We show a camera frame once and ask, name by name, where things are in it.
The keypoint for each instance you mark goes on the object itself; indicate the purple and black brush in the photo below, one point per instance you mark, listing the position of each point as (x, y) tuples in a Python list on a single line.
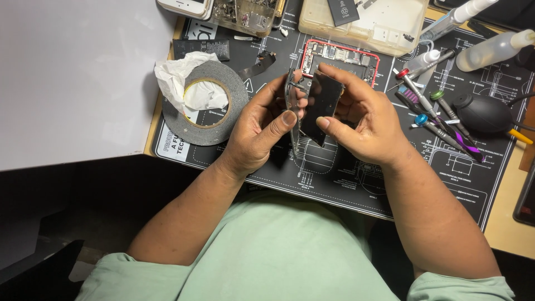
[(439, 121)]

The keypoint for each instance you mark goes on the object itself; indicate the blue-capped screwdriver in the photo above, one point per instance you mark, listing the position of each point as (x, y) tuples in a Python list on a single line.
[(439, 130)]

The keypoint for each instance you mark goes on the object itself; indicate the clear spray bottle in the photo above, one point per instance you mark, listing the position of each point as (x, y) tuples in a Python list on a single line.
[(453, 19)]

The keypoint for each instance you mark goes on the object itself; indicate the clear box of small parts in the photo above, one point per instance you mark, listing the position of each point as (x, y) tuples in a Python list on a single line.
[(246, 14)]

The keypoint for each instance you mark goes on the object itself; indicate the person's left hand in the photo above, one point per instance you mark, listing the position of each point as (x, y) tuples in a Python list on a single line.
[(255, 129)]

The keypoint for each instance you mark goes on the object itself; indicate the black flex strip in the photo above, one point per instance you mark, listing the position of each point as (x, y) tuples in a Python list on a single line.
[(259, 65)]

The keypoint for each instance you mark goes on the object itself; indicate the dark phone at edge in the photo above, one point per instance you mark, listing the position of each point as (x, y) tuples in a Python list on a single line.
[(525, 196)]

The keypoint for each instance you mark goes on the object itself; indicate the black double-sided tape roll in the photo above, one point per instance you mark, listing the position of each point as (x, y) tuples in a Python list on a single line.
[(207, 104)]

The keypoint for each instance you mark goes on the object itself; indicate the red-capped screwdriver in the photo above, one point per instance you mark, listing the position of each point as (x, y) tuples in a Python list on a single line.
[(418, 94)]

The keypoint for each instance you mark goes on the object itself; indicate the black printed repair mat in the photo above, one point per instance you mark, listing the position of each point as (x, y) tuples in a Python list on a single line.
[(418, 167)]

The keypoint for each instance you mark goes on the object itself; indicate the clear squeeze bottle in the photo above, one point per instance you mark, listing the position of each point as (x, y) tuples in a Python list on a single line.
[(491, 50)]

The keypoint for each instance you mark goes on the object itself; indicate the small white dropper bottle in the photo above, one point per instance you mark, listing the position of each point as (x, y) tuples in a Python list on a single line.
[(422, 60)]

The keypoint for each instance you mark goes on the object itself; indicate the black rubber air blower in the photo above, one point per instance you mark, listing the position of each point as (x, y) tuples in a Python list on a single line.
[(485, 113)]

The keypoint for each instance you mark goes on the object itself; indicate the black phone battery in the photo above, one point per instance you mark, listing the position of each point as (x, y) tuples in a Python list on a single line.
[(200, 48)]

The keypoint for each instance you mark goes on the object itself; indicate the cream plastic parts tray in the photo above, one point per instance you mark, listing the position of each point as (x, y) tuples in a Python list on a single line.
[(368, 27)]

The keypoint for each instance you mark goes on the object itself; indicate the yellow pry tool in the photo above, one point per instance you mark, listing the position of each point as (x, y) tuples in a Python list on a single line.
[(520, 136)]

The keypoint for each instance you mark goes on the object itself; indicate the dark metal backing plate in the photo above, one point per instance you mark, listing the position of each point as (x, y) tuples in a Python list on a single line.
[(321, 109)]

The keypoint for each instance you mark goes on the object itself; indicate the white sheet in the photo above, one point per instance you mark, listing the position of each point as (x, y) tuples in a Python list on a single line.
[(75, 79)]

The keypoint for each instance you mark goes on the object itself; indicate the person's right hand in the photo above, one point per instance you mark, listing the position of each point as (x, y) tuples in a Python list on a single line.
[(368, 121)]

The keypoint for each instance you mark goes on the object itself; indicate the crumpled white tissue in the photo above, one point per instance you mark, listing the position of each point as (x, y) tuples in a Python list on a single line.
[(184, 81)]

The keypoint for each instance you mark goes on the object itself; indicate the green shirt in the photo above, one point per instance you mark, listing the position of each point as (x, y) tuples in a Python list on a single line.
[(288, 259)]

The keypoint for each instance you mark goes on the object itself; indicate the green-capped screwdriver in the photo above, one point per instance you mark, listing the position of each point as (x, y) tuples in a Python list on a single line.
[(449, 111)]

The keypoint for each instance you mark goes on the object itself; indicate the black phone screen assembly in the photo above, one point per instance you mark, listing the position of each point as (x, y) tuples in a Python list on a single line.
[(292, 108)]

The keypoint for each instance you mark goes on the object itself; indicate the red open phone body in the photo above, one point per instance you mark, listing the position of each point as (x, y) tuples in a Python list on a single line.
[(340, 58)]

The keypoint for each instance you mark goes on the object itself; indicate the white smartphone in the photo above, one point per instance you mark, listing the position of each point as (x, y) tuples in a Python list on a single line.
[(186, 6)]

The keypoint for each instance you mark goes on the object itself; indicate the black battery with white print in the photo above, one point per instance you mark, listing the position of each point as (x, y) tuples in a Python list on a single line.
[(342, 11)]

